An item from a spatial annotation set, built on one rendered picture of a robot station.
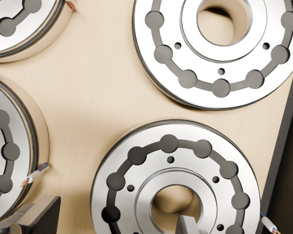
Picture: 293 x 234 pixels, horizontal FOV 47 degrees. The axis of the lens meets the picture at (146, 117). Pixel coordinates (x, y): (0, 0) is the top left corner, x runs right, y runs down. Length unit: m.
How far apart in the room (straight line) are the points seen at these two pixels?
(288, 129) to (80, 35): 0.15
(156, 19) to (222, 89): 0.06
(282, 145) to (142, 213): 0.11
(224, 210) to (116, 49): 0.12
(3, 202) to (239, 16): 0.18
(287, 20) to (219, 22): 0.04
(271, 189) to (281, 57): 0.09
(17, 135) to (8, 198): 0.04
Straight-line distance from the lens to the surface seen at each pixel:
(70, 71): 0.23
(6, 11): 0.22
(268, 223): 0.21
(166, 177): 0.19
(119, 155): 0.20
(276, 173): 0.25
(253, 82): 0.21
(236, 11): 0.22
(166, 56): 0.20
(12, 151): 0.22
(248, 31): 0.20
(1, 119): 0.22
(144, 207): 0.20
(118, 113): 0.23
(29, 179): 0.20
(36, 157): 0.21
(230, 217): 0.21
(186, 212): 0.23
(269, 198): 0.26
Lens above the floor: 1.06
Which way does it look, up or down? 86 degrees down
